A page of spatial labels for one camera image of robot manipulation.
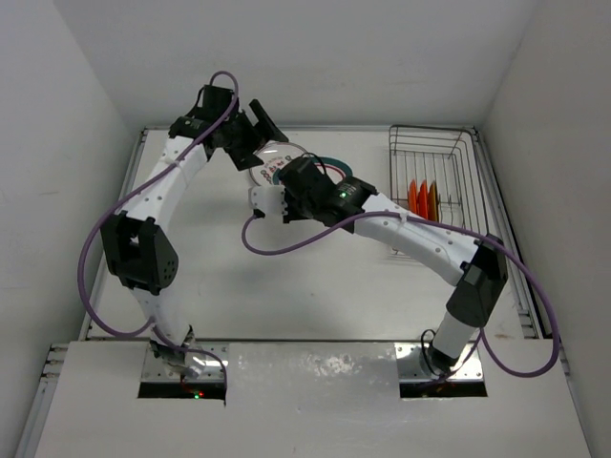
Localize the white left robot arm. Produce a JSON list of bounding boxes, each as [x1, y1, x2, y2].
[[100, 85, 287, 365]]

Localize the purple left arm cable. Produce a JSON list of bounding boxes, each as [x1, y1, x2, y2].
[[76, 71, 240, 383]]

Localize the orange plastic plate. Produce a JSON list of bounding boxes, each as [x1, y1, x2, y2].
[[408, 179, 418, 214], [417, 180, 429, 219]]

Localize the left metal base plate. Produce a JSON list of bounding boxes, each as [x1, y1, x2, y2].
[[140, 342, 229, 383]]

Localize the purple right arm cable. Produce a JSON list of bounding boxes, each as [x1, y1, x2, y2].
[[241, 212, 560, 381]]

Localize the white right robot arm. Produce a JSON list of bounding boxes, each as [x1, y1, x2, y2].
[[279, 156, 508, 376]]

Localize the grey wire dish rack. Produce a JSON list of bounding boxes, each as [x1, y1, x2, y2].
[[389, 125, 490, 234]]

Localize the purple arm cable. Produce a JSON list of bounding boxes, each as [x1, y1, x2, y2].
[[76, 71, 240, 383], [241, 212, 560, 381]]

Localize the yellow rimmed dark plate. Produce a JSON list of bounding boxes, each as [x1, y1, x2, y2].
[[428, 181, 439, 222]]

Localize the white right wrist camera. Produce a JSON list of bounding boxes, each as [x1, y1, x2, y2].
[[248, 185, 287, 218]]

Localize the plain white plate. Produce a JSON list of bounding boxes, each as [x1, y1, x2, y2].
[[313, 156, 353, 184]]

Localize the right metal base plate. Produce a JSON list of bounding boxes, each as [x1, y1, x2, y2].
[[394, 341, 484, 384]]

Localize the white plate red lettering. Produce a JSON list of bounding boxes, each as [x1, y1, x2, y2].
[[248, 142, 306, 186]]

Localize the metal base plate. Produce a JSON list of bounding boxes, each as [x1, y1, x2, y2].
[[394, 341, 484, 384], [140, 342, 229, 383]]

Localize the white front cover panel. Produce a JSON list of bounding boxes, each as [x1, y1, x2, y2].
[[37, 342, 589, 457]]

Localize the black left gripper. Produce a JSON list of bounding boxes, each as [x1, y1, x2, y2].
[[218, 100, 285, 170]]

